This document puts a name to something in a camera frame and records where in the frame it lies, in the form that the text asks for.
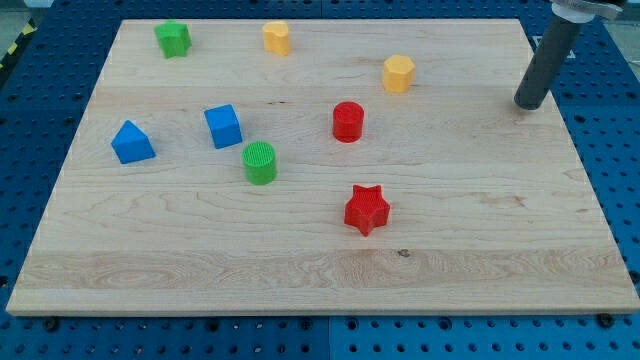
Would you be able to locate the red star block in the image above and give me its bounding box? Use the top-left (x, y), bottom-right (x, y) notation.
top-left (344, 184), bottom-right (391, 237)

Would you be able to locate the light wooden board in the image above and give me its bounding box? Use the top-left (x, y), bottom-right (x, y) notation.
top-left (7, 19), bottom-right (639, 317)

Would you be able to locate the green star block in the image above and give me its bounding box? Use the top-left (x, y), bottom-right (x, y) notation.
top-left (154, 20), bottom-right (192, 59)

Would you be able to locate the blue house-shaped block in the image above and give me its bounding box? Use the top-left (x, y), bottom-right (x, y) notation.
top-left (111, 120), bottom-right (156, 164)

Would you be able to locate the yellow hexagon block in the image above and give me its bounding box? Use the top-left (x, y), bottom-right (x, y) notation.
top-left (382, 54), bottom-right (415, 93)

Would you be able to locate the green cylinder block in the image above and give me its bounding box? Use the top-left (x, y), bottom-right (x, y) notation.
top-left (242, 141), bottom-right (277, 185)

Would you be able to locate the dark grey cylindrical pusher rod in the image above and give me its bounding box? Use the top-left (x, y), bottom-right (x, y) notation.
top-left (514, 15), bottom-right (583, 110)

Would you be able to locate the blue cube block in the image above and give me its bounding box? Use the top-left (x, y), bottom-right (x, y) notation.
top-left (204, 104), bottom-right (243, 149)

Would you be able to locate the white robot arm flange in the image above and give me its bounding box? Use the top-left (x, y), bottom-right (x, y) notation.
top-left (551, 0), bottom-right (627, 24)

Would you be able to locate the yellow heart block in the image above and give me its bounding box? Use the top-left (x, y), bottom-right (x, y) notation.
top-left (262, 20), bottom-right (291, 56)

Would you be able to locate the red cylinder block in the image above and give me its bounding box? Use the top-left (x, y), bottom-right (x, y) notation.
top-left (333, 101), bottom-right (365, 143)

